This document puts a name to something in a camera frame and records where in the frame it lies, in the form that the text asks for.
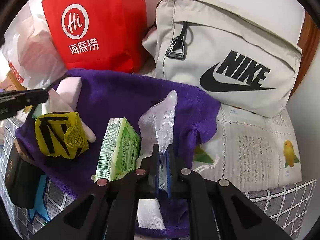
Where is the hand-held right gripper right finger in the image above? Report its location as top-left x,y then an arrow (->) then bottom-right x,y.
166,150 -> 293,240

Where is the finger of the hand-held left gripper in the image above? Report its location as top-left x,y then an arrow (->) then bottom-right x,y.
0,88 -> 49,107

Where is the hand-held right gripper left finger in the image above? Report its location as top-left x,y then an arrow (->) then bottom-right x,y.
32,144 -> 160,240

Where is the white sponge block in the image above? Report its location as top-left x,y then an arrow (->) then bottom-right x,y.
51,76 -> 84,105

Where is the clear bubble wrap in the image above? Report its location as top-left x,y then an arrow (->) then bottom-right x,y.
138,90 -> 178,193

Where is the green tissue packet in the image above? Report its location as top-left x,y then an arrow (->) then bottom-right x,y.
91,117 -> 142,182

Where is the white tissue sheet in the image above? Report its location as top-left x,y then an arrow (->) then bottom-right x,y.
137,198 -> 167,230

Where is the white plastic bag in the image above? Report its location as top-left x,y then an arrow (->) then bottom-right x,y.
1,2 -> 68,90

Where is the yellow black mesh pouch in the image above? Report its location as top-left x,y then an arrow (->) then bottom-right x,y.
34,112 -> 90,159

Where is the black box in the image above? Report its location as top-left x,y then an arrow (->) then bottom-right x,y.
4,149 -> 43,210

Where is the white printed sack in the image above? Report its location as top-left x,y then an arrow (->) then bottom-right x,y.
192,104 -> 304,188

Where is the purple towel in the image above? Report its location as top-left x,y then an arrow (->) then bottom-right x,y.
15,69 -> 222,238

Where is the blue printed packet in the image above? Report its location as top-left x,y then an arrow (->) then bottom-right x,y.
27,175 -> 54,224

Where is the red paper bag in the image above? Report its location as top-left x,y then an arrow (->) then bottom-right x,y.
41,0 -> 148,74

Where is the beige backpack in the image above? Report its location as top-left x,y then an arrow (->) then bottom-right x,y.
142,0 -> 303,118

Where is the brown wooden door frame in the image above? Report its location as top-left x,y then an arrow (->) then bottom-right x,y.
290,11 -> 318,98

